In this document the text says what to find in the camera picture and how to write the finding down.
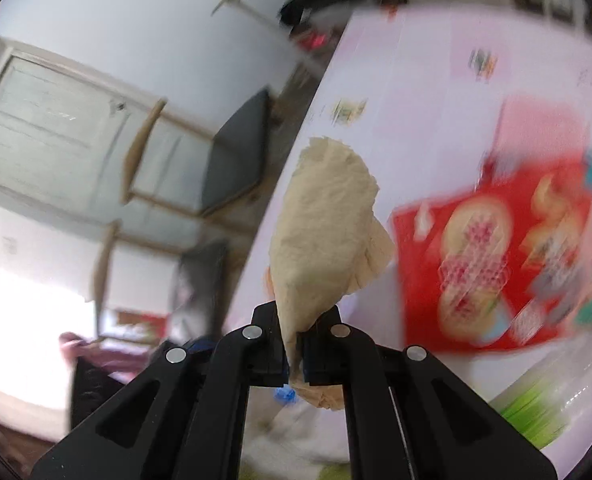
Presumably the green label plastic bottle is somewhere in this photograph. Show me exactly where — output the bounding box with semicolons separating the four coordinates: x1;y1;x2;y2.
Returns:
486;340;592;451

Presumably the red colourful snack bag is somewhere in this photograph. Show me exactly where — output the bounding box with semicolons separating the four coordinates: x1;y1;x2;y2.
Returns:
391;97;592;356

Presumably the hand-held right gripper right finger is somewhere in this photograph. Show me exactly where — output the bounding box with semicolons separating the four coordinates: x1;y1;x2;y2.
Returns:
300;305;559;480

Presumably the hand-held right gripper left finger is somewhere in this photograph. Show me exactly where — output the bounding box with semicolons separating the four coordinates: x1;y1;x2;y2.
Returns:
30;302;291;480

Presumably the pink printed table cover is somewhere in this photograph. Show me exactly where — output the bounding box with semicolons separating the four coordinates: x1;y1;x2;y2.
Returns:
223;2;592;480

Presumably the beige paper tissue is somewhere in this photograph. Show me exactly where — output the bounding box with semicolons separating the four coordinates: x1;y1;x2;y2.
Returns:
268;136;395;411

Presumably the red box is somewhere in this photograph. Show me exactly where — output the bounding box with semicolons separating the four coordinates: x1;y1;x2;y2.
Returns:
301;30;331;51

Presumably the black cloth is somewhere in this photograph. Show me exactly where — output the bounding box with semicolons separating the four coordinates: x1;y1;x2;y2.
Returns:
280;0;371;28

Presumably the white door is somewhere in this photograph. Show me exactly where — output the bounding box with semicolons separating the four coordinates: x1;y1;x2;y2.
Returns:
0;35;217;226

